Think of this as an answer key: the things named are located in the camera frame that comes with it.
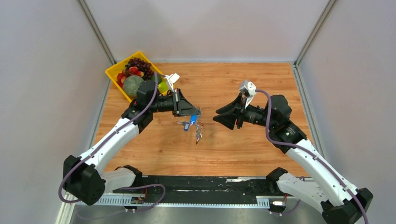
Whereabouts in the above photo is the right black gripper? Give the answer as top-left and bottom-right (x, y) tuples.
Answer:
(212, 93), (276, 131)

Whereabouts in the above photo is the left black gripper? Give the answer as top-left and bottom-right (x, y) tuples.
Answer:
(148, 88), (200, 118)

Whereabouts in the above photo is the key with blue tag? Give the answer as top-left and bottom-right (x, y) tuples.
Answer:
(190, 114), (198, 125)

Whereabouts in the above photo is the metal key plate blue handle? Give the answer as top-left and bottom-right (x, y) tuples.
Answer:
(195, 112), (204, 145)

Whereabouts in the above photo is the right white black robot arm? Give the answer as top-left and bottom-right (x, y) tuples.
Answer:
(213, 94), (373, 224)

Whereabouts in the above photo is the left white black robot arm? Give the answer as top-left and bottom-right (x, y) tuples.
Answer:
(59, 81), (201, 205)

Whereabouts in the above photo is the loose key blue tag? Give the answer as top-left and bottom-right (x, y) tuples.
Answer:
(177, 121), (190, 131)

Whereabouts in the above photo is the light green apple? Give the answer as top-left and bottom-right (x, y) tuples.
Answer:
(157, 81), (169, 95)

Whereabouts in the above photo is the dark green lime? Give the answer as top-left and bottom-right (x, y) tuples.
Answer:
(151, 74), (163, 83)

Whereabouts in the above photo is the dark purple grape bunch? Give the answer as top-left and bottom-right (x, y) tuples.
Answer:
(124, 57), (154, 80)

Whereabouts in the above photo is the green melon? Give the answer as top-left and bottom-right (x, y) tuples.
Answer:
(123, 75), (144, 98)

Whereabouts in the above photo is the yellow plastic fruit basket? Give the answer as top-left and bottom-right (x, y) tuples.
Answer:
(106, 51), (166, 103)

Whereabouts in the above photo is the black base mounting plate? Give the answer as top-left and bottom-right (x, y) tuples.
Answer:
(114, 175), (289, 212)

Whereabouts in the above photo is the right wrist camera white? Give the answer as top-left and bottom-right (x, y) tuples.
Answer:
(239, 79), (256, 109)

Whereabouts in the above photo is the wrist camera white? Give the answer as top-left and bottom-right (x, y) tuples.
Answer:
(165, 73), (180, 92)
(239, 79), (256, 109)

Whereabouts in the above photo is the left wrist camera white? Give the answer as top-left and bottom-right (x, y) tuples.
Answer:
(165, 73), (180, 92)

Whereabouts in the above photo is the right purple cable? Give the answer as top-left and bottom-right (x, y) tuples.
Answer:
(255, 89), (370, 224)

